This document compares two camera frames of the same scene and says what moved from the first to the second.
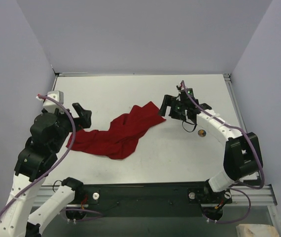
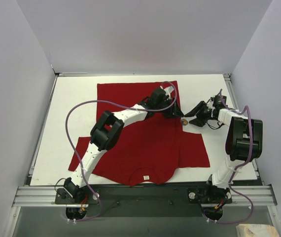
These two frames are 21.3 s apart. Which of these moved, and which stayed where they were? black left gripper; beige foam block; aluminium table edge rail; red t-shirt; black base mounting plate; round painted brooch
Moved: red t-shirt; round painted brooch; black left gripper
Stayed: aluminium table edge rail; black base mounting plate; beige foam block
